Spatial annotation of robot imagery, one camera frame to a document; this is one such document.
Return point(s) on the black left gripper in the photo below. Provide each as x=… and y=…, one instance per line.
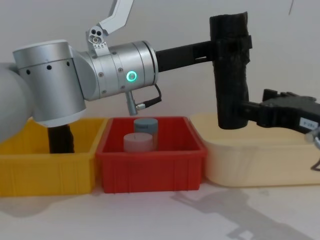
x=175, y=58

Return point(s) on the grey cylinder block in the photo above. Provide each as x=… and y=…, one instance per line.
x=147, y=126

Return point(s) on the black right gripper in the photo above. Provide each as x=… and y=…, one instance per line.
x=287, y=110

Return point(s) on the pink cylinder block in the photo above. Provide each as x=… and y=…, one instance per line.
x=137, y=143

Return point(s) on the red plastic bin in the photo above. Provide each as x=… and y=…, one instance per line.
x=150, y=172

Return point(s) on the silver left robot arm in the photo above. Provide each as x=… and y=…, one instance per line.
x=57, y=75

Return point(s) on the cream plastic bin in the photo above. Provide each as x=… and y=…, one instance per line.
x=257, y=162

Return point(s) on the yellow plastic bin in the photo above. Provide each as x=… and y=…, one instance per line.
x=47, y=172

